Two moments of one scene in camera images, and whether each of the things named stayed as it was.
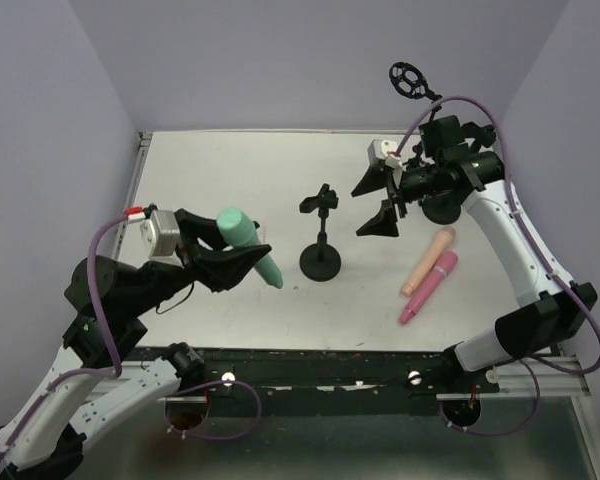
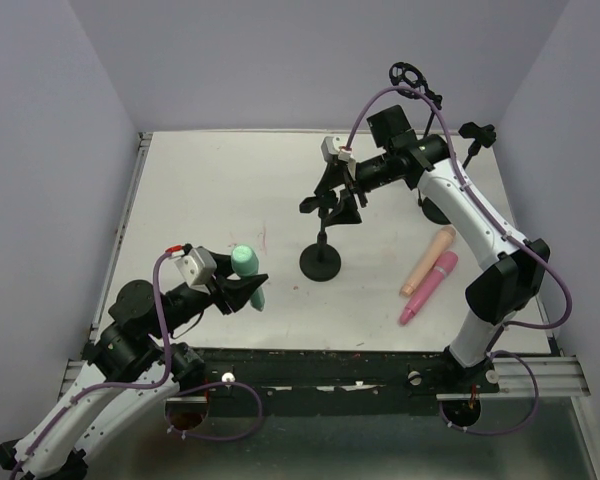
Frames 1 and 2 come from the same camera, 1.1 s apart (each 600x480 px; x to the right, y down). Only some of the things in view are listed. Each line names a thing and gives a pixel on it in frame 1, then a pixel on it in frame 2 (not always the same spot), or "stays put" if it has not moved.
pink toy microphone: x=443 y=267 stays put
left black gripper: x=190 y=248 -> x=218 y=292
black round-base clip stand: x=320 y=262 stays put
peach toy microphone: x=439 y=245 stays put
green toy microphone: x=238 y=230 -> x=245 y=262
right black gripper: x=395 y=186 -> x=347 y=185
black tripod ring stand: x=412 y=83 stays put
